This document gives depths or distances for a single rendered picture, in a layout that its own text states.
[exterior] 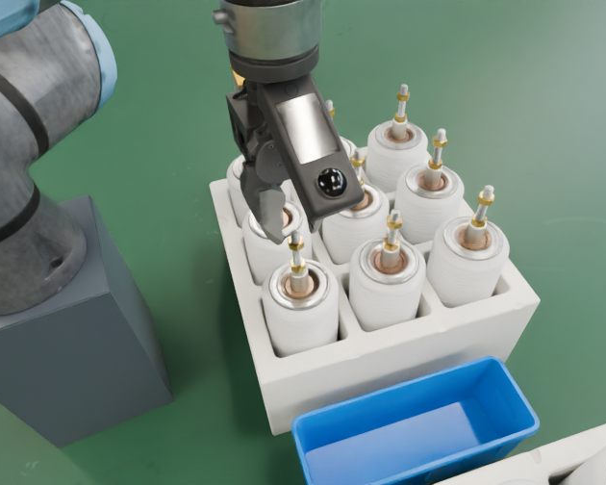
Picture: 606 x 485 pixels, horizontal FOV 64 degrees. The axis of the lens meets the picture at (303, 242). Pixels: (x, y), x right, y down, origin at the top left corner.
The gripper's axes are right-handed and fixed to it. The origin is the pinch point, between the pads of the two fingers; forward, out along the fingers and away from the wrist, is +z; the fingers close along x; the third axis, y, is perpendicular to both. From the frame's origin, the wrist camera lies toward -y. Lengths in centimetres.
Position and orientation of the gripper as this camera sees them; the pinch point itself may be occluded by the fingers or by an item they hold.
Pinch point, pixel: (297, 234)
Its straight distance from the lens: 51.2
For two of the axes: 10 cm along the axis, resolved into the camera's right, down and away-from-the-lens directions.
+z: 0.5, 6.6, 7.5
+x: -9.2, 3.2, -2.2
